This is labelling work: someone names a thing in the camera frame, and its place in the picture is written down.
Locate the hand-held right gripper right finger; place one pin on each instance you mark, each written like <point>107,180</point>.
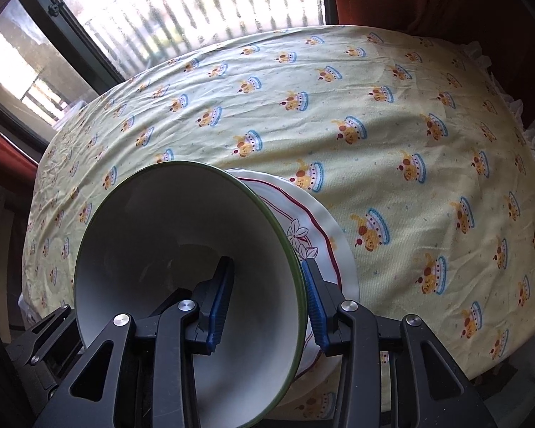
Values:
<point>314,307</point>

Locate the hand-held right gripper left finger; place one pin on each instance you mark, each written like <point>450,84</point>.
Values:
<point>218,303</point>

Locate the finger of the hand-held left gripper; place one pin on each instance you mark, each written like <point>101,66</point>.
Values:
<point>67,343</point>

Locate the beige floral ceramic bowl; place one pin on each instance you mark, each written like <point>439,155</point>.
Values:
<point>160,232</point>

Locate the white plate red floral print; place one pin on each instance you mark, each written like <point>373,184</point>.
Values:
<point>290,218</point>

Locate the yellow printed tablecloth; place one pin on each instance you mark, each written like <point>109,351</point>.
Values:
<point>383,120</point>

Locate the white plastic stool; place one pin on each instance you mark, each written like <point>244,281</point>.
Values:
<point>71,113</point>

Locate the metal balcony railing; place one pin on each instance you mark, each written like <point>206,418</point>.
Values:
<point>40,93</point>
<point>205,9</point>

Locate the black window frame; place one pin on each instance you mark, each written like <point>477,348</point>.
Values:
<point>71,31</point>

